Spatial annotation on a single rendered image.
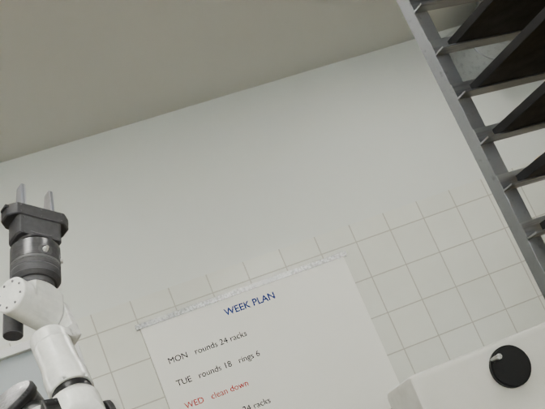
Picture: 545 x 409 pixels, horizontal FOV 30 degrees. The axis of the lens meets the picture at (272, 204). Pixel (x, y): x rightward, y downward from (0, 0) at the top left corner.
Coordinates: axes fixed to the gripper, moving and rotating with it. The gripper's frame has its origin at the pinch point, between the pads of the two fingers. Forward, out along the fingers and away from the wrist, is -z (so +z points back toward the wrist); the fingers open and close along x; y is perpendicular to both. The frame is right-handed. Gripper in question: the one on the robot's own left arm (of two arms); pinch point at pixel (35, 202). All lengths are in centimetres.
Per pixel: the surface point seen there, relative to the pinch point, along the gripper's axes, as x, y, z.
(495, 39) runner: -59, -66, -7
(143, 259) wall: -155, 221, -174
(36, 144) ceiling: -98, 220, -229
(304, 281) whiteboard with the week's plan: -228, 187, -157
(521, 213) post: -61, -57, 25
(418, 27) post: -46, -61, -10
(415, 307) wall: -281, 167, -142
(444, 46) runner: -48, -63, -3
